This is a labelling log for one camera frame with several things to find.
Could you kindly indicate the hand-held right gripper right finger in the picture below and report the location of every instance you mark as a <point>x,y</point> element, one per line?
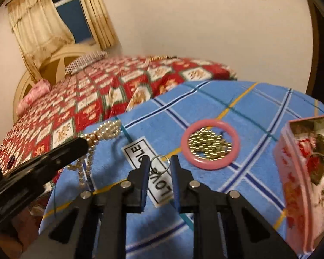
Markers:
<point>176,186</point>

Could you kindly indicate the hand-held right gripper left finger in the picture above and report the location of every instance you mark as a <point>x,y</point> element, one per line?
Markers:
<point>143,188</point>

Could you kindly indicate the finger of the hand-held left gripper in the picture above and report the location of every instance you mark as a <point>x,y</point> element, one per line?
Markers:
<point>56,156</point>

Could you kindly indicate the pink tin box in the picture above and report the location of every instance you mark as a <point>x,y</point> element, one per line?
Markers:
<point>294,194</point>

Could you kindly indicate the silver bangle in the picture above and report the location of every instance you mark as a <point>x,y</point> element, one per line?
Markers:
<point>317,155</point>

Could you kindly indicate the white cloth label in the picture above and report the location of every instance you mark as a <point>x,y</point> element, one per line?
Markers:
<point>132,149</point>

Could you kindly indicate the pink bangle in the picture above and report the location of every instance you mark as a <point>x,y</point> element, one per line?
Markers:
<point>185,143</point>

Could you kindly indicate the pink pillow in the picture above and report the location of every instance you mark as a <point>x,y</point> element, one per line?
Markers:
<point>33,94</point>

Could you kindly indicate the red printed bedspread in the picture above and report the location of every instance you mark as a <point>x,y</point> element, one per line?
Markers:
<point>97,91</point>

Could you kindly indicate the blue plaid cloth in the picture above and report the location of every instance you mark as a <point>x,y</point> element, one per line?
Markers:
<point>232,108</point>

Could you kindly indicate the cream wooden headboard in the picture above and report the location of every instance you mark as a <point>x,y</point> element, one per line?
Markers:
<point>62,59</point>

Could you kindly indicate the striped pillow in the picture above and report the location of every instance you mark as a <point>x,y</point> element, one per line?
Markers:
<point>83,60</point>

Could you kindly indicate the wide cream curtain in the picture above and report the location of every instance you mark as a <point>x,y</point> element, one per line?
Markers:
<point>37,24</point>

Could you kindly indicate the window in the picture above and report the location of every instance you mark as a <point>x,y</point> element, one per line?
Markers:
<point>73,10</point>

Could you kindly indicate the narrow cream curtain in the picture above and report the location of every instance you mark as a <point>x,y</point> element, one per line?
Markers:
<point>97,10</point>

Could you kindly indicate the brown wooden door frame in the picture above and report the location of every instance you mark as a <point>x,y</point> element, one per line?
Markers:
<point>317,45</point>

